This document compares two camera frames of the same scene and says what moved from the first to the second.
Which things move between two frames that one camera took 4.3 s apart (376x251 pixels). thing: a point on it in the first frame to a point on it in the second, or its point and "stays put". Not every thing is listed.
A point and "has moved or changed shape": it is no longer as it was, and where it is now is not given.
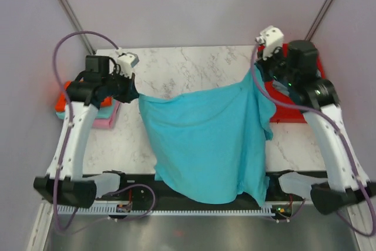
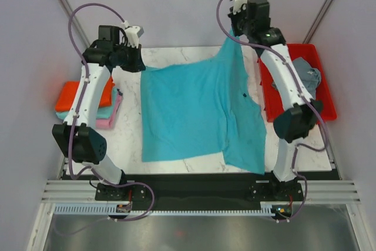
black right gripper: [262, 64] to [233, 18]
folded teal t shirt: [104, 112] stays put
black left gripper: [131, 93] to [137, 65]
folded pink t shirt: [108, 123] stays put
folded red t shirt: [61, 102] stays put
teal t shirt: [211, 143] has moved or changed shape
